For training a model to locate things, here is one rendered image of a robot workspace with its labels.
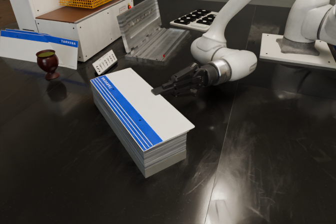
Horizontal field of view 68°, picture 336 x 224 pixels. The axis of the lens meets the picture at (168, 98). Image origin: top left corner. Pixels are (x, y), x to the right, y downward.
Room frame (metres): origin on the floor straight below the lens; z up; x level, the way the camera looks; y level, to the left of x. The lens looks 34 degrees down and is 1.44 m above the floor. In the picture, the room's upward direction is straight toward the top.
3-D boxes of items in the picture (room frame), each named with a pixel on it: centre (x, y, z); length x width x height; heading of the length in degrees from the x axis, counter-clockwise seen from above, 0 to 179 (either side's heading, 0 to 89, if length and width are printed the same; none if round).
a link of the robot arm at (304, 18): (1.24, -0.69, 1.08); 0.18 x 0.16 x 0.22; 39
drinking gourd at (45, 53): (0.96, 0.51, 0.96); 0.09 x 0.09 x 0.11
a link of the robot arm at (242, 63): (0.88, -0.26, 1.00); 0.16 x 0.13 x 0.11; 123
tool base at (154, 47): (1.30, 0.04, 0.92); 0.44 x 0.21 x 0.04; 160
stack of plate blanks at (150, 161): (0.62, 0.11, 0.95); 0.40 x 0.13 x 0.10; 32
